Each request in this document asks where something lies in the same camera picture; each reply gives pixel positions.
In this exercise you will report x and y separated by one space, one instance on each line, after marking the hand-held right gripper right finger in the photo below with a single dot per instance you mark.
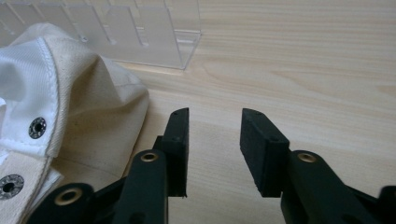
264 155

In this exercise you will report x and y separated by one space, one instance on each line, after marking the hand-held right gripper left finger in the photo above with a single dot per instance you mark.
176 149

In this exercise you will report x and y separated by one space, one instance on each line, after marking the cream canvas bag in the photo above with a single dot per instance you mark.
93 102

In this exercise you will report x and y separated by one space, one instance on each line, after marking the clear acrylic divider organizer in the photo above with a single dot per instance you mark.
146 34

